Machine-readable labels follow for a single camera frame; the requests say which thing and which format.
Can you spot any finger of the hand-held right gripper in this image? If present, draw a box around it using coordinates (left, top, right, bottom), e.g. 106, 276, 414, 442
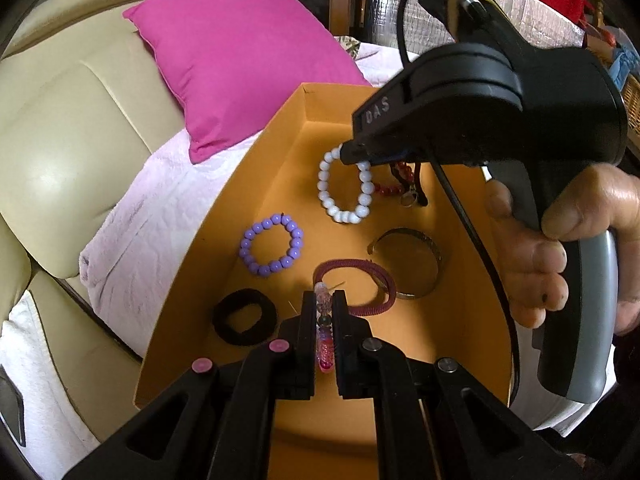
338, 139, 422, 169

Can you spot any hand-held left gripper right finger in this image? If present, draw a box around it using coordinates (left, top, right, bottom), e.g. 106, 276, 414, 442
332, 292, 587, 480

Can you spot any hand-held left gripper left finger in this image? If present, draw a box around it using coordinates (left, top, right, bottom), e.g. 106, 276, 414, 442
60, 293, 320, 480

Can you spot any pink clear bead bracelet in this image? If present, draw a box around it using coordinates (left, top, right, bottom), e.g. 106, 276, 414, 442
313, 282, 337, 375

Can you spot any white bead bracelet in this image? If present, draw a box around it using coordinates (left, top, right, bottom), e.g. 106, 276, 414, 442
317, 147, 375, 225

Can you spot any dark red bead bracelet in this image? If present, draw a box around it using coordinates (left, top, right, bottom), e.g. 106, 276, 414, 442
372, 160, 430, 209

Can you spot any maroon hair tie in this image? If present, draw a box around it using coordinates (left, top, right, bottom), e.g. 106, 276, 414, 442
313, 258, 398, 317

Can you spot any orange cardboard box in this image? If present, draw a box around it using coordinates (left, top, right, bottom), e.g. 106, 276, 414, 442
132, 82, 517, 480

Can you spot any black hair tie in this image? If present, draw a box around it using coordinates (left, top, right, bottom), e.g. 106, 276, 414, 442
212, 288, 279, 346

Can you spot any purple bead bracelet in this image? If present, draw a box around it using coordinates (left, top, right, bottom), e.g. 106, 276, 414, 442
239, 213, 305, 277

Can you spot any metal bangle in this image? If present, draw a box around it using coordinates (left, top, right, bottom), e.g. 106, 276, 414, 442
367, 227, 445, 301

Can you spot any person's right hand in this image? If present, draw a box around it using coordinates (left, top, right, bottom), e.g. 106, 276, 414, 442
484, 164, 640, 337

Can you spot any floral patterned cloth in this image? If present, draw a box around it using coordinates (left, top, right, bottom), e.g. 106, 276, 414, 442
334, 35, 364, 62

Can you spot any wicker basket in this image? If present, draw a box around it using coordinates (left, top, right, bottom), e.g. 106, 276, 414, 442
584, 0, 640, 147

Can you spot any silver foil sheet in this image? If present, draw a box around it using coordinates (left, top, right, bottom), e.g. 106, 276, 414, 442
366, 0, 587, 62

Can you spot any pink pillow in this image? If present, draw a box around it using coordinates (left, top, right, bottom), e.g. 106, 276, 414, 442
122, 0, 374, 165

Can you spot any pale pink embossed blanket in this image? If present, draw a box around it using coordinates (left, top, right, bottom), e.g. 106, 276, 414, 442
78, 35, 619, 437

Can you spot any white towel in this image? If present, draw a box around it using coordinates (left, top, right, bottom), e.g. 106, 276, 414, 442
0, 289, 102, 467

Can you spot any beige leather sofa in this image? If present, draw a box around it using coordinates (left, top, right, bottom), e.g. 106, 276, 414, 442
0, 0, 202, 480

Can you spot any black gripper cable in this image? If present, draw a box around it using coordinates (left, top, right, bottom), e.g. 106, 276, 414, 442
397, 0, 521, 402

